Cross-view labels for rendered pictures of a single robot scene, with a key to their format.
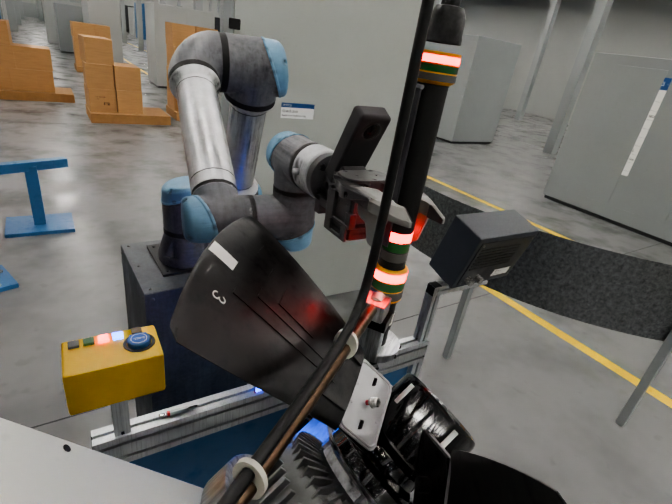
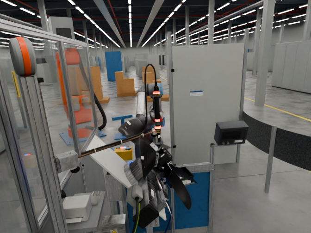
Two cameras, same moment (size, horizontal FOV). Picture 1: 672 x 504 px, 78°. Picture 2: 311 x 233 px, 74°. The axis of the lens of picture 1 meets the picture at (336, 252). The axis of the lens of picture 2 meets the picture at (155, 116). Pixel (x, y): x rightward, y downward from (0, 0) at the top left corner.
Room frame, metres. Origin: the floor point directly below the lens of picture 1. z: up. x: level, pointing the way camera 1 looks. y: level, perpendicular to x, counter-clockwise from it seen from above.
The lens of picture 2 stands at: (-0.71, -0.76, 1.85)
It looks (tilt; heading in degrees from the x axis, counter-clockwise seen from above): 16 degrees down; 31
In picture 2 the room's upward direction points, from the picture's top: 3 degrees counter-clockwise
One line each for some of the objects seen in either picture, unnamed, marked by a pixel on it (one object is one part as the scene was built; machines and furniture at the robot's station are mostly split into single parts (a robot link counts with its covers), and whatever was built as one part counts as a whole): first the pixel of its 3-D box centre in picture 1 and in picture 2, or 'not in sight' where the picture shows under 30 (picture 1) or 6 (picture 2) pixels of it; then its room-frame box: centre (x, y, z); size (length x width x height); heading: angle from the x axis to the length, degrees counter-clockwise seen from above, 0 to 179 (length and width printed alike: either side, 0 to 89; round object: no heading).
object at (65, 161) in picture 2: not in sight; (66, 161); (-0.13, 0.14, 1.36); 0.10 x 0.07 x 0.08; 160
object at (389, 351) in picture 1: (377, 320); (157, 136); (0.45, -0.07, 1.32); 0.09 x 0.07 x 0.10; 160
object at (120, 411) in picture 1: (119, 407); not in sight; (0.59, 0.38, 0.92); 0.03 x 0.03 x 0.12; 35
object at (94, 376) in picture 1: (115, 369); (123, 154); (0.59, 0.38, 1.02); 0.16 x 0.10 x 0.11; 125
